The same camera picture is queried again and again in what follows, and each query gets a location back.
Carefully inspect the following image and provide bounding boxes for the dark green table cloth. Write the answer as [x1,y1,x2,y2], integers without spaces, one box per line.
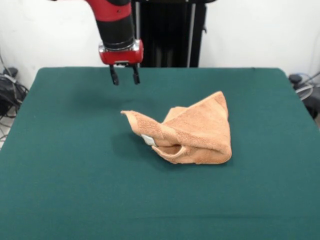
[0,66,320,240]

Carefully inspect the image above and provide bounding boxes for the black tangled cables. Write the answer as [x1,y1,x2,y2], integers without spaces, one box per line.
[0,67,30,118]

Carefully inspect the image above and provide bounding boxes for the tan terry towel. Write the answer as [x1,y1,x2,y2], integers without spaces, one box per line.
[120,90,233,166]

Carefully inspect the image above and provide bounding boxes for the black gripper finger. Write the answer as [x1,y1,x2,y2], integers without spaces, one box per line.
[109,64,120,86]
[131,64,141,85]

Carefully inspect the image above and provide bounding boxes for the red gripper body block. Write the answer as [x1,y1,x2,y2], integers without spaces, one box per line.
[99,39,145,68]

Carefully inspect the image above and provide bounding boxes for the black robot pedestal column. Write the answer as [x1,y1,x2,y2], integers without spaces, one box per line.
[131,0,208,68]

